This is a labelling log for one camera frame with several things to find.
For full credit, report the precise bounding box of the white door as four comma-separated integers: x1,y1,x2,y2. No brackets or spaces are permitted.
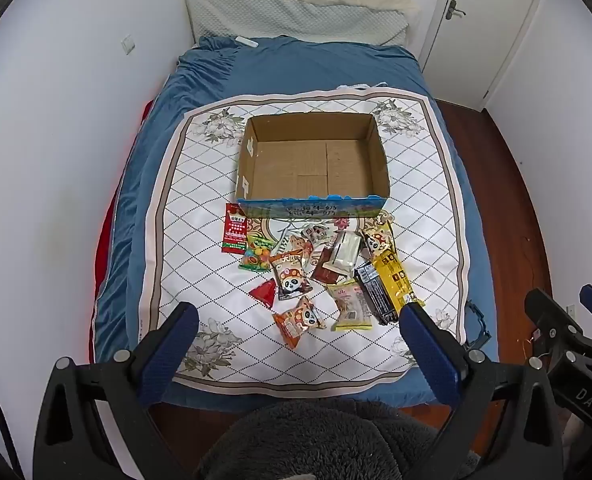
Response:
420,0,550,112

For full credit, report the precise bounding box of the blue plastic frame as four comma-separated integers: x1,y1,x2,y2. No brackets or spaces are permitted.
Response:
462,300,492,352

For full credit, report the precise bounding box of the white quilted pillow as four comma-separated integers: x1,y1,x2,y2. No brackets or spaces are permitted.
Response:
185,0,420,47

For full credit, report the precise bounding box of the white floral printed mat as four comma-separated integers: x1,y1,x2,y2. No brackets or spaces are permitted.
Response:
138,85,471,395

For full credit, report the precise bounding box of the beige panda snack packet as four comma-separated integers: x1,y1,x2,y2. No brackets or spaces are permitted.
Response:
365,224,395,257

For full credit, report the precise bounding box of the dark fuzzy clothing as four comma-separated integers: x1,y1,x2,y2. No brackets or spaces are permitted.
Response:
196,397,482,480

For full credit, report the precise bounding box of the pale yellow snack packet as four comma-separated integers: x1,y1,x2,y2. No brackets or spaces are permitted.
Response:
326,281,375,332

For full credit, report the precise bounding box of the small brown and white packet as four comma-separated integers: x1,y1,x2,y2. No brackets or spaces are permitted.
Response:
301,225,329,246

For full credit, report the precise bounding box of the bed with blue sheet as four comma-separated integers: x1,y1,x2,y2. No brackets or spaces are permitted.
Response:
92,35,500,409

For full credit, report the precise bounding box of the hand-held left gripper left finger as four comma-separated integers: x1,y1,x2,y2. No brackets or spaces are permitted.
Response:
33,303,204,480

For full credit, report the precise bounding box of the clear white snack packet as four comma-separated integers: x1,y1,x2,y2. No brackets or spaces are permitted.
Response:
330,230,365,269

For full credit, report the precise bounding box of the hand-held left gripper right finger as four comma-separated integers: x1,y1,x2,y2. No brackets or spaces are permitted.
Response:
400,304,564,480

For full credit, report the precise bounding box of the orange panda snack packet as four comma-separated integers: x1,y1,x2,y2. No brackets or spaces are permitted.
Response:
270,252,314,302
272,295,327,349

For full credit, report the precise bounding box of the white cord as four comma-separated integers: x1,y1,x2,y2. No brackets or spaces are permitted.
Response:
337,82,390,93

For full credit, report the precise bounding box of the black snack packet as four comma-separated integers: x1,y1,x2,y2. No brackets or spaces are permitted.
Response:
353,264,403,327

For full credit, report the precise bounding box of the brown snack packet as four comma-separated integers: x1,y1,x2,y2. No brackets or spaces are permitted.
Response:
310,247,349,286

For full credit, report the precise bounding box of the red triangular snack packet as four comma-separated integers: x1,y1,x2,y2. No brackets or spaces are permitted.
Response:
249,280,279,309

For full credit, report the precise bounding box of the red and green snack packet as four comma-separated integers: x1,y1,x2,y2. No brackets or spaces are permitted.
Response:
221,203,249,255

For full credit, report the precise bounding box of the cardboard box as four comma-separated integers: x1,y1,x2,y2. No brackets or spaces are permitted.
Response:
235,112,391,219

